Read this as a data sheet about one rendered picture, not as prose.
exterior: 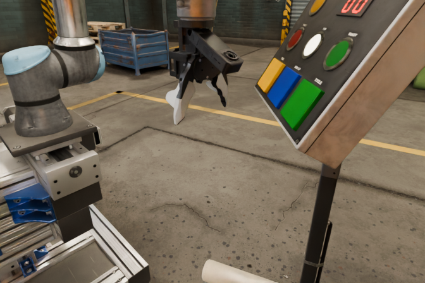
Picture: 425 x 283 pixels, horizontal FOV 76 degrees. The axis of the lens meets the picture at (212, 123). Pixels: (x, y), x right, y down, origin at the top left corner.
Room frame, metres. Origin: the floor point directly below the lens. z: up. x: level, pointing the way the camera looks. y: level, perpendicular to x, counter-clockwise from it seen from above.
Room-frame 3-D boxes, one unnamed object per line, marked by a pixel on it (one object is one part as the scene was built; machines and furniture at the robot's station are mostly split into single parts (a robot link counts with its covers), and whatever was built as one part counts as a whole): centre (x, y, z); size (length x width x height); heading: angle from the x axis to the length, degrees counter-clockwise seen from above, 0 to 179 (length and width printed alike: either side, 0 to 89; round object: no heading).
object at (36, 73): (0.77, 0.51, 0.98); 0.13 x 0.12 x 0.14; 144
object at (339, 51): (0.44, -0.20, 1.09); 0.05 x 0.03 x 0.04; 158
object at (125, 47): (5.40, 1.51, 0.36); 1.20 x 0.80 x 0.72; 49
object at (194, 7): (0.57, 0.03, 1.15); 0.08 x 0.08 x 0.05
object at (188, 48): (0.57, 0.04, 1.07); 0.09 x 0.08 x 0.12; 46
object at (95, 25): (6.94, 2.82, 0.37); 1.26 x 0.88 x 0.74; 61
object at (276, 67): (0.63, -0.14, 1.01); 0.07 x 0.05 x 0.07; 3
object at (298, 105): (0.43, -0.15, 1.01); 0.07 x 0.05 x 0.07; 3
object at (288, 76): (0.53, -0.15, 1.01); 0.07 x 0.05 x 0.07; 3
